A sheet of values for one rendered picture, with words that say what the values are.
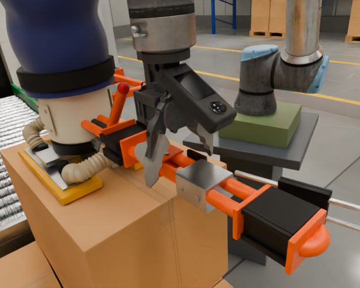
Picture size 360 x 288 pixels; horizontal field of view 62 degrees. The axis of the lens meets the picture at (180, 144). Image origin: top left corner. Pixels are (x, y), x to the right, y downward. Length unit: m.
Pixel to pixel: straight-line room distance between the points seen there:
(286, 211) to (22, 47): 0.59
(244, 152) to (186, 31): 0.87
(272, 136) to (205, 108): 0.88
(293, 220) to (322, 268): 1.47
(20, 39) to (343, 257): 1.77
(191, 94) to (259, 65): 0.89
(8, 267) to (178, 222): 0.72
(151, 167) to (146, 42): 0.18
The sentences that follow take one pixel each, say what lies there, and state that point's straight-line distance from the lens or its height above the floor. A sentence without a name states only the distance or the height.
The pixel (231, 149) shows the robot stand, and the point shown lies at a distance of 1.24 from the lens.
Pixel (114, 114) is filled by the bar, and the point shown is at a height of 1.14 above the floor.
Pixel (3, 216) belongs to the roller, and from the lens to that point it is 1.55.
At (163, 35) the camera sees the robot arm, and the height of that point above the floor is 1.30.
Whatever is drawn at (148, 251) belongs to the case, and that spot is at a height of 0.84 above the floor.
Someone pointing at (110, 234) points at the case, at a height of 0.94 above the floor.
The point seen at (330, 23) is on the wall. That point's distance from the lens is 9.46.
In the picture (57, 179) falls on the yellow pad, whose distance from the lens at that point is 0.77.
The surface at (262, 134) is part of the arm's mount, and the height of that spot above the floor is 0.80.
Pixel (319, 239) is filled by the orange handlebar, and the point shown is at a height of 1.09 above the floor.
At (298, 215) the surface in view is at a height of 1.10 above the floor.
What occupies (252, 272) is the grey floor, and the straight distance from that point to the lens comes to 1.75.
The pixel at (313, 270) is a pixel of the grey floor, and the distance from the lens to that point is 1.82.
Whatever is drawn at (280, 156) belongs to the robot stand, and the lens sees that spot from 1.21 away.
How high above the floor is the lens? 1.35
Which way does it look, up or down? 27 degrees down
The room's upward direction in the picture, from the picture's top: 5 degrees counter-clockwise
